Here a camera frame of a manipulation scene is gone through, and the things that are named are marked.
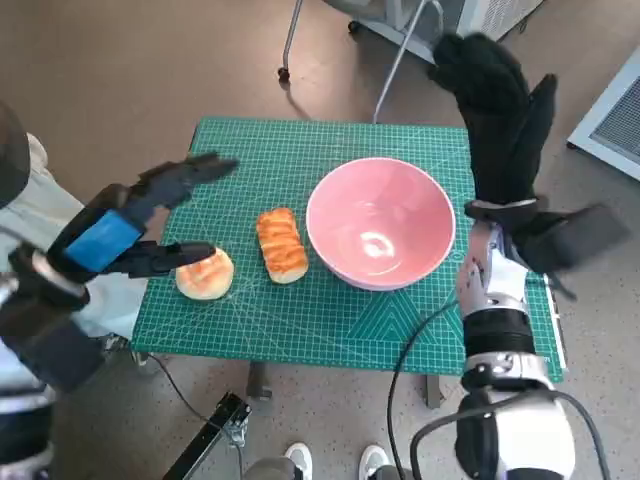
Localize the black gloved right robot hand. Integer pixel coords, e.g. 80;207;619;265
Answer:
428;32;559;206

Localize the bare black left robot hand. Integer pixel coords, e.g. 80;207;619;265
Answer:
47;152;240;284

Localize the pink bowl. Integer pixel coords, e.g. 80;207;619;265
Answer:
305;157;457;293

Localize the long orange striped toy bread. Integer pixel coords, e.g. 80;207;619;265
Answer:
255;207;310;285

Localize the round toy bread bun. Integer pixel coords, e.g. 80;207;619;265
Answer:
174;247;235;301

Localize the person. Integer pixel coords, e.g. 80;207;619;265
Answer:
0;102;151;341

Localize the white appliance on casters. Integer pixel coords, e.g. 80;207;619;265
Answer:
347;0;539;66

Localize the white vented panel unit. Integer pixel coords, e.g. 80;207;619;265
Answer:
567;59;640;181

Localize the grey table leg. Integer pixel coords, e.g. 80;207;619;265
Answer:
247;362;274;404
424;374;446;409

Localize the green cutting mat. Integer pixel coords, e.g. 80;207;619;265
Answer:
130;117;569;384

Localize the chair with metal legs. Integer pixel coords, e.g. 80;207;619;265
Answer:
277;0;446;124

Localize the white shoe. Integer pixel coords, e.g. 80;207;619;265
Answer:
284;442;314;480
359;442;390;480

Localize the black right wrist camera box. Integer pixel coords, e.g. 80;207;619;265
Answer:
509;203;632;301

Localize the black floor cable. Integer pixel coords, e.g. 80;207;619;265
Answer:
147;354;224;429

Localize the black metal bracket with clamp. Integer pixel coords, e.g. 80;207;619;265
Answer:
162;392;251;480

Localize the looped black right arm cable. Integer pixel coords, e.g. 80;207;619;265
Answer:
410;389;611;480

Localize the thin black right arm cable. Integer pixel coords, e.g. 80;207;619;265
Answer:
387;299;461;480

